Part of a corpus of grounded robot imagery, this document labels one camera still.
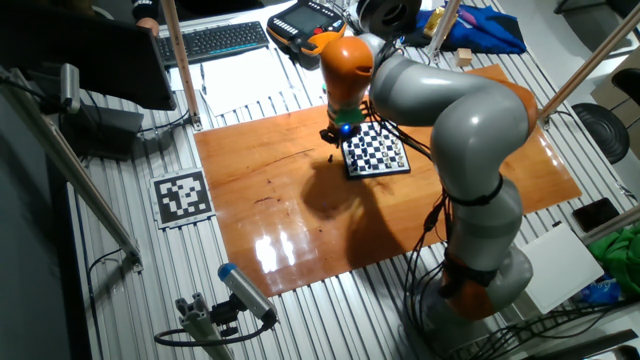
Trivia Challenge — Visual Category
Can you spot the black computer monitor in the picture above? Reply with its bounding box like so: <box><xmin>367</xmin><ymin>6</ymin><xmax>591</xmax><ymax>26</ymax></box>
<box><xmin>0</xmin><ymin>3</ymin><xmax>178</xmax><ymax>112</ymax></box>

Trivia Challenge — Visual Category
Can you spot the black smartphone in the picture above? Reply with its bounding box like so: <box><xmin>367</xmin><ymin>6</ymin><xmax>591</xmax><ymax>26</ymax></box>
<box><xmin>572</xmin><ymin>196</ymin><xmax>622</xmax><ymax>234</ymax></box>

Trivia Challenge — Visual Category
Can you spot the black computer keyboard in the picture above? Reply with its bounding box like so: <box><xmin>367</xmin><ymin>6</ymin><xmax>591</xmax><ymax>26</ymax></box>
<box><xmin>155</xmin><ymin>20</ymin><xmax>271</xmax><ymax>70</ymax></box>

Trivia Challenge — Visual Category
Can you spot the white flat box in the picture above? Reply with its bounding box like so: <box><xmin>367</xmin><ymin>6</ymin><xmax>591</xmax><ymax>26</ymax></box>
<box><xmin>518</xmin><ymin>222</ymin><xmax>606</xmax><ymax>316</ymax></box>

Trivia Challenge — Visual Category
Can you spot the black chair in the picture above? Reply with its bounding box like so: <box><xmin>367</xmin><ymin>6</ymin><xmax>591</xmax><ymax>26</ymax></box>
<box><xmin>610</xmin><ymin>67</ymin><xmax>640</xmax><ymax>107</ymax></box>

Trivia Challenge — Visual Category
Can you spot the black cable strap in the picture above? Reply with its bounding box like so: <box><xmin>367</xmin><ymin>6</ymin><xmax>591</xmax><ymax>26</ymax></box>
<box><xmin>444</xmin><ymin>174</ymin><xmax>505</xmax><ymax>209</ymax></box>
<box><xmin>439</xmin><ymin>252</ymin><xmax>501</xmax><ymax>301</ymax></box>

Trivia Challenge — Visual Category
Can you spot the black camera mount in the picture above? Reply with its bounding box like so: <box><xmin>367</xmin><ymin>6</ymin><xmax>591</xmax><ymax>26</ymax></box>
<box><xmin>208</xmin><ymin>293</ymin><xmax>242</xmax><ymax>339</ymax></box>

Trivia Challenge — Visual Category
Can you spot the tan aluminium frame post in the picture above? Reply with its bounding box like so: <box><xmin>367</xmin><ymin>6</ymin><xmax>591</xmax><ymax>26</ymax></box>
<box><xmin>426</xmin><ymin>0</ymin><xmax>462</xmax><ymax>65</ymax></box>
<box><xmin>538</xmin><ymin>3</ymin><xmax>640</xmax><ymax>127</ymax></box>
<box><xmin>159</xmin><ymin>0</ymin><xmax>203</xmax><ymax>132</ymax></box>

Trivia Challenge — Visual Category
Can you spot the black camera cable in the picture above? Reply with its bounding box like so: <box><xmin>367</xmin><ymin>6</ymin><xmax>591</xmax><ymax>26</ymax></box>
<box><xmin>153</xmin><ymin>319</ymin><xmax>274</xmax><ymax>349</ymax></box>

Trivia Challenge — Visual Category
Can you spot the large white paper sheet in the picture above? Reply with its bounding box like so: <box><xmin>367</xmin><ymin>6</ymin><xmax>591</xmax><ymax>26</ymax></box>
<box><xmin>199</xmin><ymin>47</ymin><xmax>297</xmax><ymax>118</ymax></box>

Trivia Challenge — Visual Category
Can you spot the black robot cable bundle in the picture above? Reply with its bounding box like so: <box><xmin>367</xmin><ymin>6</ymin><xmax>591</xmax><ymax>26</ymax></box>
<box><xmin>360</xmin><ymin>99</ymin><xmax>436</xmax><ymax>161</ymax></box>
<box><xmin>402</xmin><ymin>189</ymin><xmax>454</xmax><ymax>360</ymax></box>

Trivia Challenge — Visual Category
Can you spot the blue cloth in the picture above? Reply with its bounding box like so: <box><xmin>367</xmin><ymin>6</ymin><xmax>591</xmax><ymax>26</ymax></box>
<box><xmin>413</xmin><ymin>3</ymin><xmax>528</xmax><ymax>56</ymax></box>

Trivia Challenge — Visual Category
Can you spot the black framed magnetic chessboard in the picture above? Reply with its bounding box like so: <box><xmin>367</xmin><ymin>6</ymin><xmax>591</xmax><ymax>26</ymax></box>
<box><xmin>341</xmin><ymin>122</ymin><xmax>412</xmax><ymax>181</ymax></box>

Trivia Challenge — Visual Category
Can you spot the silver camera with blue end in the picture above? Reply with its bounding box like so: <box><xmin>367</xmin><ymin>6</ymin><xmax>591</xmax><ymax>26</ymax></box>
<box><xmin>217</xmin><ymin>262</ymin><xmax>279</xmax><ymax>327</ymax></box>

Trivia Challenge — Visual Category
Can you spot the black round stool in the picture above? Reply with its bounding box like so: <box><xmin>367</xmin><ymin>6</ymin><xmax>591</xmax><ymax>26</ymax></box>
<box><xmin>571</xmin><ymin>102</ymin><xmax>631</xmax><ymax>166</ymax></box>

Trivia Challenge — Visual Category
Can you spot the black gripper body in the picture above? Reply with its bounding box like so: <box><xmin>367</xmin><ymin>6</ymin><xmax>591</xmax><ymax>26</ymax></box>
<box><xmin>327</xmin><ymin>122</ymin><xmax>354</xmax><ymax>142</ymax></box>

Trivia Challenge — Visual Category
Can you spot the yellow packet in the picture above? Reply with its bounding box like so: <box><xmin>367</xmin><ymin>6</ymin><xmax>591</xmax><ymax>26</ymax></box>
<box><xmin>422</xmin><ymin>5</ymin><xmax>447</xmax><ymax>39</ymax></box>

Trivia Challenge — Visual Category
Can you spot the orange black teach pendant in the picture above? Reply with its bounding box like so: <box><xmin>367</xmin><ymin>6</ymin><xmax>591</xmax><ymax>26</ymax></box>
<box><xmin>266</xmin><ymin>0</ymin><xmax>350</xmax><ymax>57</ymax></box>

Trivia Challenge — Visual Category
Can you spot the small white paper sheet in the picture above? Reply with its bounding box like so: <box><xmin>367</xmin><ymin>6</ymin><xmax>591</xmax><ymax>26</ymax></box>
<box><xmin>167</xmin><ymin>63</ymin><xmax>205</xmax><ymax>93</ymax></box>

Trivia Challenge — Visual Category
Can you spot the black sleeved forearm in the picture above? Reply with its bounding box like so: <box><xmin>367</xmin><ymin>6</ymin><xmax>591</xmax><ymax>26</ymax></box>
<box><xmin>130</xmin><ymin>0</ymin><xmax>162</xmax><ymax>22</ymax></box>

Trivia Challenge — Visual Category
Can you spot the black white fiducial marker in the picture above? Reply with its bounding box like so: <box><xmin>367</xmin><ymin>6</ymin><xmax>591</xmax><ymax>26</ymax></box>
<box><xmin>148</xmin><ymin>167</ymin><xmax>217</xmax><ymax>231</ymax></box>

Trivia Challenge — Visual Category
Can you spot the short aluminium profile stand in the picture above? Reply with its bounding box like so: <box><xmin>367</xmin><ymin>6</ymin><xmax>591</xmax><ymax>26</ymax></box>
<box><xmin>174</xmin><ymin>292</ymin><xmax>236</xmax><ymax>360</ymax></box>

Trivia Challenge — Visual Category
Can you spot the grey aluminium frame rail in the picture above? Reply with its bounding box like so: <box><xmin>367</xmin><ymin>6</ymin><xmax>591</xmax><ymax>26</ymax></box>
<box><xmin>581</xmin><ymin>203</ymin><xmax>640</xmax><ymax>246</ymax></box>
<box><xmin>0</xmin><ymin>64</ymin><xmax>145</xmax><ymax>274</ymax></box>

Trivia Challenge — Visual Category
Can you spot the orange wooden work board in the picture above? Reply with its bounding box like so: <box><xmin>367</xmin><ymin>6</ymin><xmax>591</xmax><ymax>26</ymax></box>
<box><xmin>193</xmin><ymin>63</ymin><xmax>584</xmax><ymax>299</ymax></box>

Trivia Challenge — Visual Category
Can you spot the person's bare hand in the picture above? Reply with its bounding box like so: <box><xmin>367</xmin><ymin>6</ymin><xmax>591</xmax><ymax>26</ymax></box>
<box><xmin>135</xmin><ymin>17</ymin><xmax>161</xmax><ymax>38</ymax></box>

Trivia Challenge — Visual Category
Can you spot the grey mounted camera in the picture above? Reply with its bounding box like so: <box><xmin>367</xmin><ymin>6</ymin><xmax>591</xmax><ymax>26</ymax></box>
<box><xmin>58</xmin><ymin>62</ymin><xmax>82</xmax><ymax>115</ymax></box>

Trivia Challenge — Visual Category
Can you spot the black computer box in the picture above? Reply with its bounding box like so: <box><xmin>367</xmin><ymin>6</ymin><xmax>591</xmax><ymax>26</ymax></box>
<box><xmin>58</xmin><ymin>102</ymin><xmax>146</xmax><ymax>162</ymax></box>

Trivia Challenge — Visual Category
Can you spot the blue plastic bag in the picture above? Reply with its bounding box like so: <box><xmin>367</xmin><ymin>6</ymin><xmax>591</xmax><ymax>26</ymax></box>
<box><xmin>573</xmin><ymin>274</ymin><xmax>625</xmax><ymax>307</ymax></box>

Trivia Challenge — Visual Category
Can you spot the round black grey cylinder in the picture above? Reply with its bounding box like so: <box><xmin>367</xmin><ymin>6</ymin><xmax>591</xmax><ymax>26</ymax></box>
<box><xmin>355</xmin><ymin>0</ymin><xmax>424</xmax><ymax>42</ymax></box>

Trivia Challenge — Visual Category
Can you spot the green cloth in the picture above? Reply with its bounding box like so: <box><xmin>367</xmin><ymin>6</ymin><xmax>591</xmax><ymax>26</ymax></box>
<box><xmin>587</xmin><ymin>224</ymin><xmax>640</xmax><ymax>301</ymax></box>

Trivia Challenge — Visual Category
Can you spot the dark metal bar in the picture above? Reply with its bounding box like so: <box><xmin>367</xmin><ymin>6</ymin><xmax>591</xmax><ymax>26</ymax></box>
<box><xmin>519</xmin><ymin>327</ymin><xmax>640</xmax><ymax>360</ymax></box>

